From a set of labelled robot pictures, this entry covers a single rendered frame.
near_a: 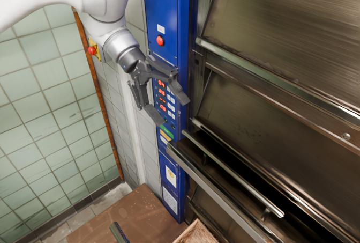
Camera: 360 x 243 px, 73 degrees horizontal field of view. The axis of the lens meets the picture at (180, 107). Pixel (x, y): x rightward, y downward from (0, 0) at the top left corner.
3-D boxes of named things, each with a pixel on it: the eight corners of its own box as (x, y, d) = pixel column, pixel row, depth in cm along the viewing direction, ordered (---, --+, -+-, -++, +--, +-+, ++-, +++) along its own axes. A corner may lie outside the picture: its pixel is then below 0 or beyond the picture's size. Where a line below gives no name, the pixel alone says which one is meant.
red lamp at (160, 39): (159, 43, 74) (157, 23, 70) (166, 47, 72) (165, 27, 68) (154, 44, 73) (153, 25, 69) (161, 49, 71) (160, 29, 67)
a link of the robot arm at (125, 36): (122, 46, 78) (134, 61, 77) (99, 53, 71) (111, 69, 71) (134, 26, 71) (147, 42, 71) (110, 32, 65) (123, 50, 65)
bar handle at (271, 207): (179, 144, 74) (182, 142, 75) (272, 230, 55) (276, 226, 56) (181, 130, 71) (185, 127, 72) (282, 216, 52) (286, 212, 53)
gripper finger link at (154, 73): (147, 70, 72) (147, 66, 71) (178, 79, 66) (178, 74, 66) (137, 74, 69) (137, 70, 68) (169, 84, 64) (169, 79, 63)
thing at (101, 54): (106, 50, 118) (102, 30, 111) (117, 58, 112) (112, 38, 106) (91, 55, 114) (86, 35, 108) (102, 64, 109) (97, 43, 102)
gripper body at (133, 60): (143, 43, 71) (163, 68, 70) (132, 60, 77) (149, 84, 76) (124, 49, 65) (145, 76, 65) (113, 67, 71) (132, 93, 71)
